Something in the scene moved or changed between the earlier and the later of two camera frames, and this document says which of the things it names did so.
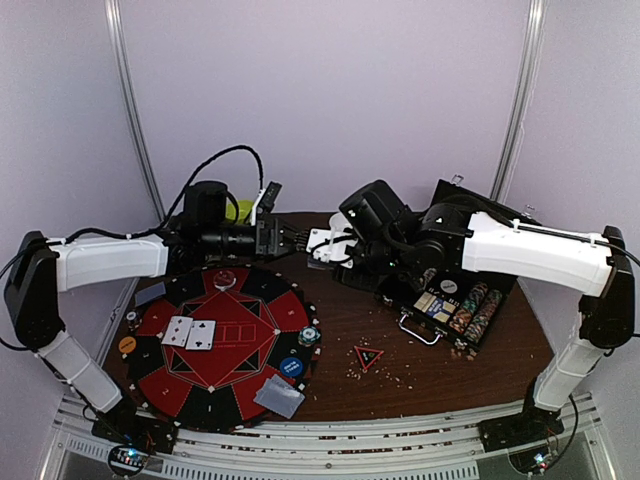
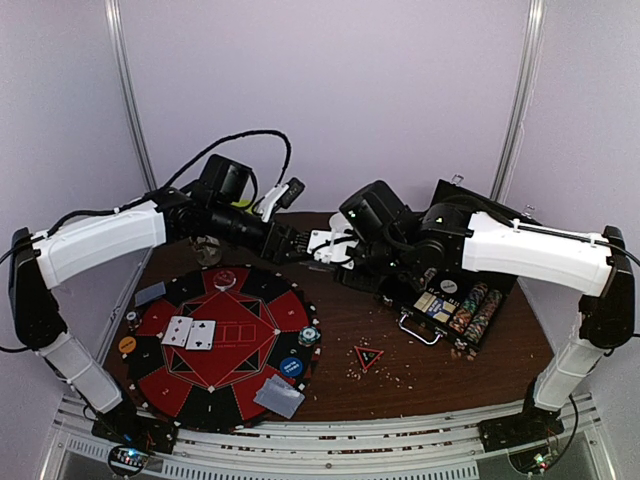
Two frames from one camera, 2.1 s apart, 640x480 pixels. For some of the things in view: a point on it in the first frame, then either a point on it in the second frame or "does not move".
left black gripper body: [216, 239] to [222, 226]
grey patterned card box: [280, 396] does not move
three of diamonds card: [177, 331] does not move
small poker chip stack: [132, 320] does not move
